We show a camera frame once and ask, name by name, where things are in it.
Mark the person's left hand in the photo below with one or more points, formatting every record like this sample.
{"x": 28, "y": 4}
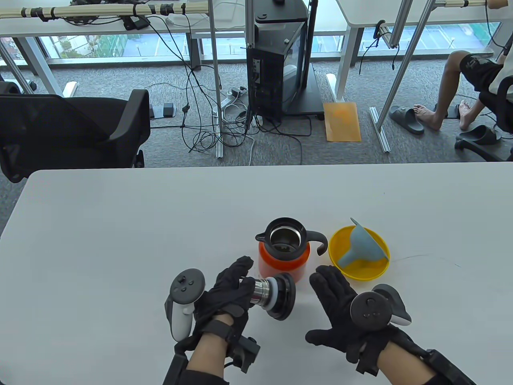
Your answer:
{"x": 224, "y": 292}

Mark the person's right hand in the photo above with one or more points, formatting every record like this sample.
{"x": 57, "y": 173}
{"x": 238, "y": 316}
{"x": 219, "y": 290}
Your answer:
{"x": 332, "y": 296}

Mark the black and white hand controller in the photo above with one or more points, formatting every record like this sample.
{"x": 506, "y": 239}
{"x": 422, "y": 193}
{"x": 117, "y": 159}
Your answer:
{"x": 186, "y": 286}
{"x": 370, "y": 309}

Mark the yellow plastic bowl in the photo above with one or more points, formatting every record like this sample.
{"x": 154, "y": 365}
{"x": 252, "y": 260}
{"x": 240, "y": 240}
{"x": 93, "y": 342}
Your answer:
{"x": 340, "y": 244}

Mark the black kettle lid steel strainer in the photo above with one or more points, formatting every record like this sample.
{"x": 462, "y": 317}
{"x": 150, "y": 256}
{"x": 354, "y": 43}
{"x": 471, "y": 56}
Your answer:
{"x": 278, "y": 296}

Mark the orange hot water kettle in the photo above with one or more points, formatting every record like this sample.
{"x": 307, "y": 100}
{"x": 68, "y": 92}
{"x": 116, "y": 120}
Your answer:
{"x": 280, "y": 268}

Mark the grey-blue plastic funnel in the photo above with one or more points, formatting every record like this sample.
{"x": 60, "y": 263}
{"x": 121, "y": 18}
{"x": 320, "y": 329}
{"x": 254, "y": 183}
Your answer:
{"x": 362, "y": 244}

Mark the person's right forearm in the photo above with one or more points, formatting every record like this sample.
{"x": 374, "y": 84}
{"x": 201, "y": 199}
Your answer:
{"x": 404, "y": 367}

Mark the person's left forearm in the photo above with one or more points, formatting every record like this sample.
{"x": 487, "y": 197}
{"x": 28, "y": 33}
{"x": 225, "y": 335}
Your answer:
{"x": 208, "y": 357}

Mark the black box with white label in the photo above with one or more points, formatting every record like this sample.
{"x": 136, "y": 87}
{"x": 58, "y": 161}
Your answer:
{"x": 174, "y": 369}

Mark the black wrist-worn box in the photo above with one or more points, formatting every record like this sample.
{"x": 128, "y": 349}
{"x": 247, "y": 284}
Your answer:
{"x": 445, "y": 369}

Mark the orange paper envelope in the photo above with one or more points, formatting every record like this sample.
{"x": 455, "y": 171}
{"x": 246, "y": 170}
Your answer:
{"x": 342, "y": 122}

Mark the grey foot pedal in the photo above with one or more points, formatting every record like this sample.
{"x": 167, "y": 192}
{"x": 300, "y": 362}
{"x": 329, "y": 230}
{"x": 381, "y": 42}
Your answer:
{"x": 164, "y": 110}

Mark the white power strip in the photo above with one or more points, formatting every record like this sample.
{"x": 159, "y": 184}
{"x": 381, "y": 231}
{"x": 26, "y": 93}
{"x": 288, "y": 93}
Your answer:
{"x": 232, "y": 96}

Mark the black floor stand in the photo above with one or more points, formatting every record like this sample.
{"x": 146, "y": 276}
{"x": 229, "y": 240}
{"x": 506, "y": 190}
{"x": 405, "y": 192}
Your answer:
{"x": 312, "y": 92}

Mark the black computer tower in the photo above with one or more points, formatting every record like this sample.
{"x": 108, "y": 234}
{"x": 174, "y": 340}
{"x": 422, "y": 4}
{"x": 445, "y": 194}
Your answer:
{"x": 266, "y": 72}

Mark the black office chair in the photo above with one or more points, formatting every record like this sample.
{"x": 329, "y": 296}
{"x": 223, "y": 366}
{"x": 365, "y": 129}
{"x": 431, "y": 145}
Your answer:
{"x": 60, "y": 132}

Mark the black swivel chair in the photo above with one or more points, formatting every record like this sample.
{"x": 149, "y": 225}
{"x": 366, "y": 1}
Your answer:
{"x": 493, "y": 104}

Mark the black power adapter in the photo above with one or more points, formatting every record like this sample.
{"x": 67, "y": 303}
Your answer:
{"x": 135, "y": 23}

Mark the white desk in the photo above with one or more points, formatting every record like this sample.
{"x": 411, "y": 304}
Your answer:
{"x": 80, "y": 26}
{"x": 360, "y": 12}

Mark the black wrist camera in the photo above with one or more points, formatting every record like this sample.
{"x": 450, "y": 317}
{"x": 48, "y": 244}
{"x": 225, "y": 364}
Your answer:
{"x": 245, "y": 353}

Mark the slanted aluminium frame post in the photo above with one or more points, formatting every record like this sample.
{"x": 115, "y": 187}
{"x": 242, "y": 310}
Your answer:
{"x": 400, "y": 72}

